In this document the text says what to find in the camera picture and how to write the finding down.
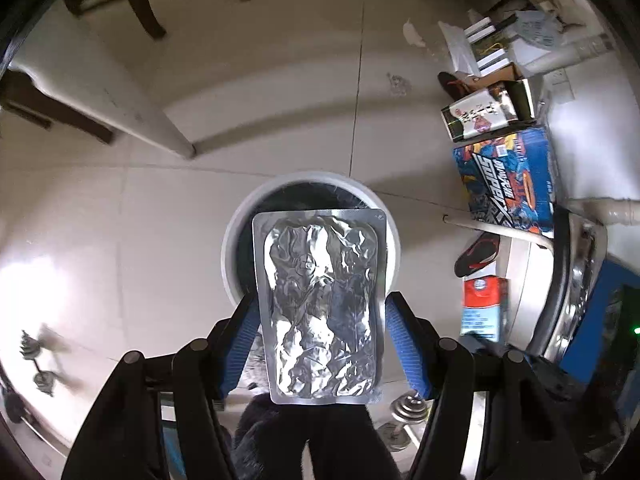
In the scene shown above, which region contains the green white liquor box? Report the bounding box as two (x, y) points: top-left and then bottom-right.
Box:
(440, 79), (536, 142)

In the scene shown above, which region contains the white round trash bin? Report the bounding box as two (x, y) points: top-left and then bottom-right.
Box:
(220, 170), (401, 306)

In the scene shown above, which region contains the silver foil blister pack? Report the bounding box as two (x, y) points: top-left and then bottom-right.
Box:
(252, 208), (387, 405)

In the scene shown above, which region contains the blue printed cardboard box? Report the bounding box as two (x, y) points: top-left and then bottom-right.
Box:
(452, 127), (554, 234)

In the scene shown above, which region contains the metal dumbbell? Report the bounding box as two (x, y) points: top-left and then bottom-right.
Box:
(378, 390), (433, 453)

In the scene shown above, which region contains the black red slipper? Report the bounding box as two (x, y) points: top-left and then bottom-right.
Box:
(454, 232), (500, 278)

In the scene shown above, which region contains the red blue milk carton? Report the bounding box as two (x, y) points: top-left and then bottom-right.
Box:
(460, 275), (509, 342)

